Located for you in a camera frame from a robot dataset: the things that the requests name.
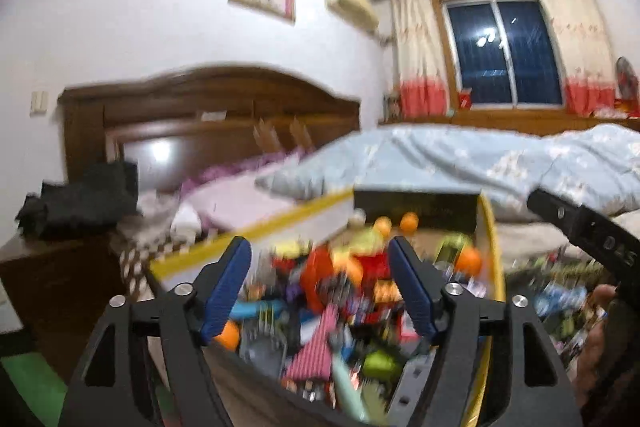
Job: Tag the green floor mat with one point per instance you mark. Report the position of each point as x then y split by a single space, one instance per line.
30 392

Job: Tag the orange ball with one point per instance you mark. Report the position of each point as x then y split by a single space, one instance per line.
231 336
383 227
410 222
470 261

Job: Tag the dark wooden nightstand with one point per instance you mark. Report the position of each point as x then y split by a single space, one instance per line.
55 292

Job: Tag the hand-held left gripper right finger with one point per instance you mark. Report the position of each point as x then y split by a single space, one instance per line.
412 287

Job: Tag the black clothes heap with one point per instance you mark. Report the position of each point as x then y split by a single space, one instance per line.
85 199

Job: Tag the black cardboard box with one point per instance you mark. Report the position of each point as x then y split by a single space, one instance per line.
415 203

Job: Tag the dark glass window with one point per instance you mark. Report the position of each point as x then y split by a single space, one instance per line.
500 52

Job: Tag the yellow cardboard box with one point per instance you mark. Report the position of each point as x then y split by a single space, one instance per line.
280 227

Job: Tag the pile of building bricks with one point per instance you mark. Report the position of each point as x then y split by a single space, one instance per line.
555 297

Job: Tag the small red box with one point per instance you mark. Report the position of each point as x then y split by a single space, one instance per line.
464 99

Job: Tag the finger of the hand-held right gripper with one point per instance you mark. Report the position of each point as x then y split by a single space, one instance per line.
595 237

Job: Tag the red standing fan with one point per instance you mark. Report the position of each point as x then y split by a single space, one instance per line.
627 79

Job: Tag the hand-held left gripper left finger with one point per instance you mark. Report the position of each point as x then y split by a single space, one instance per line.
227 287

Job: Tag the cream wall air conditioner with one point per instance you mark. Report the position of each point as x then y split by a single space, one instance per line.
350 4

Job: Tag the light blue floral duvet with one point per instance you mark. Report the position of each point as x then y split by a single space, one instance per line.
450 162

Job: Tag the pink pillow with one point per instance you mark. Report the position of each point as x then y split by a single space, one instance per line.
240 197

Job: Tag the cream and red curtain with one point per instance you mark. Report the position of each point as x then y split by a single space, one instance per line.
419 57
580 47

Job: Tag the beige fleece blanket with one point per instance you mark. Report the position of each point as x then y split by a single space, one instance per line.
520 234

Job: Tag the brown wooden headboard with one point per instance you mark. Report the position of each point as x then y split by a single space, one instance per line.
200 107

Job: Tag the cream wall light switch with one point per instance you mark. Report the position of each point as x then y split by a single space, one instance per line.
39 102

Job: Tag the person's right hand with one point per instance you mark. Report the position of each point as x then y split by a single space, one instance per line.
594 347

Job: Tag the brown checkered cloth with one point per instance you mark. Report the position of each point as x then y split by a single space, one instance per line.
145 257

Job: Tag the white cloth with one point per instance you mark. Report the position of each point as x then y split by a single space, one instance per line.
165 209

